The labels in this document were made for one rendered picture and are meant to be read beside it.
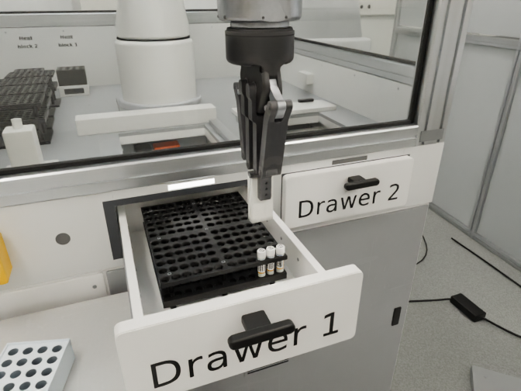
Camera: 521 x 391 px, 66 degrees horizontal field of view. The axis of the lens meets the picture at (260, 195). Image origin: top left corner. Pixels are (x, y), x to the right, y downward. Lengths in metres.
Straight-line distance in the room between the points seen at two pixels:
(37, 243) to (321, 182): 0.50
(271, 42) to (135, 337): 0.33
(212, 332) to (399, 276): 0.69
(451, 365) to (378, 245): 0.88
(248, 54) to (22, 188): 0.41
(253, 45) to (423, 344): 1.53
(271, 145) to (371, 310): 0.72
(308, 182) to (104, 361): 0.45
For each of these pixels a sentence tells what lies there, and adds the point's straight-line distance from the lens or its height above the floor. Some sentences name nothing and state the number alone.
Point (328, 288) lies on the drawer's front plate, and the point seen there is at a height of 0.92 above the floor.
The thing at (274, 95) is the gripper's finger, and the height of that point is 1.14.
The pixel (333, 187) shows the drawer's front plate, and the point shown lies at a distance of 0.80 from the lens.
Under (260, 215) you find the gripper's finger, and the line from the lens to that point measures 0.53.
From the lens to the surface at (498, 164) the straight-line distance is 2.40.
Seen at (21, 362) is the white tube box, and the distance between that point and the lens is 0.66.
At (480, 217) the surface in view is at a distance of 2.53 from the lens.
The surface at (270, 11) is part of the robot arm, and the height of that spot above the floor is 1.21.
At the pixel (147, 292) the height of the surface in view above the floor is 0.84.
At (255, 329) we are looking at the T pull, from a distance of 0.45.
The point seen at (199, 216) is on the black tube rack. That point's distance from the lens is 0.68.
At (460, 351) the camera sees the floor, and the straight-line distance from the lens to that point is 1.84.
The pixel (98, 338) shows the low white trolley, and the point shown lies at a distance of 0.70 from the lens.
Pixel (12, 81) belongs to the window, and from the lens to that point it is 0.67.
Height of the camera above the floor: 1.23
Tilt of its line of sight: 26 degrees down
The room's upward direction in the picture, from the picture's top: straight up
